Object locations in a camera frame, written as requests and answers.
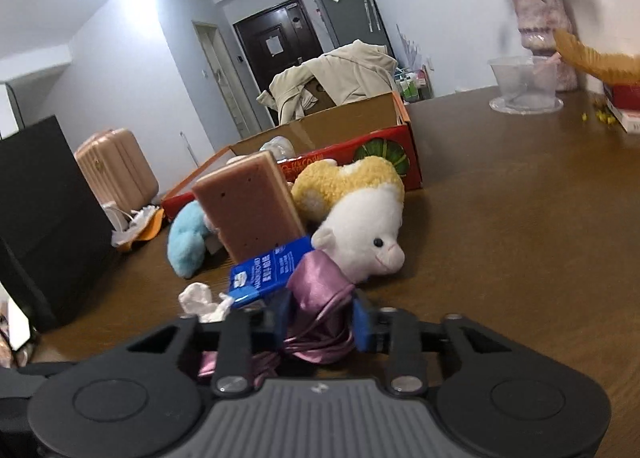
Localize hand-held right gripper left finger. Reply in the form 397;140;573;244
127;295;294;399

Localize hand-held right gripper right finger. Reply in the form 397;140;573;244
351;295;501;396

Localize purple satin cloth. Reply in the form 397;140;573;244
197;248;359;381

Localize blue milk carton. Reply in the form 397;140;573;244
229;235;316;309

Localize white tissue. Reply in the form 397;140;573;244
179;282;236;324

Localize white sheep plush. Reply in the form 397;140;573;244
311;185;406;285

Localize pink ice cream sandwich plush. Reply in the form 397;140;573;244
191;149;307;265

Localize light blue plush toy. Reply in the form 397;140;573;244
167;201;213;279

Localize red cardboard box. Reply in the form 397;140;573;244
161;91;423;221

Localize orange bag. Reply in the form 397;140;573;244
131;208;165;242

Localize white plastic bag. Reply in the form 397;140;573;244
102;203;161;253

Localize pink suitcase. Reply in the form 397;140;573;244
74;128;160;211

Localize brown cardboard box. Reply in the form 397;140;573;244
300;80;337;114

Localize shelf with bottles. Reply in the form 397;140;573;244
395;66;433;102

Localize white interior door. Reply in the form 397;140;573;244
192;21;261;139

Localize beige coat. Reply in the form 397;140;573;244
256;39;398;125

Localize dark entrance door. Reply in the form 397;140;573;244
232;0;325;92

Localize clear plastic bowl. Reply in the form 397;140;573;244
487;56;565;114

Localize grey refrigerator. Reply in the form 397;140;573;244
310;0;393;52

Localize scattered yellow bits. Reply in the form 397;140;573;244
580;106;616;126

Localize white umbrella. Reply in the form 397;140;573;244
352;0;383;32

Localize red and white box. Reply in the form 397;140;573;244
602;81;640;133

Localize pink glass vase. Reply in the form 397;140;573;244
507;0;581;92

